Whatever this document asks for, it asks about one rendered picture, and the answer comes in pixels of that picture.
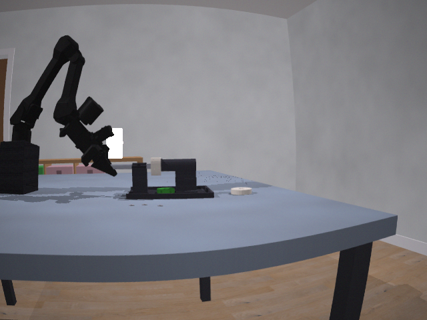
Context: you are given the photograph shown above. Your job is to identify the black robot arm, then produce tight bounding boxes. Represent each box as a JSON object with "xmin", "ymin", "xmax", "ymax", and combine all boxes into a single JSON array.
[{"xmin": 10, "ymin": 35, "xmax": 115, "ymax": 145}]

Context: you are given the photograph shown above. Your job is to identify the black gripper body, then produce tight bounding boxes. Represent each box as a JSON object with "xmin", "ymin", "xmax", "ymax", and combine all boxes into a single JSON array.
[{"xmin": 75, "ymin": 130, "xmax": 110, "ymax": 166}]

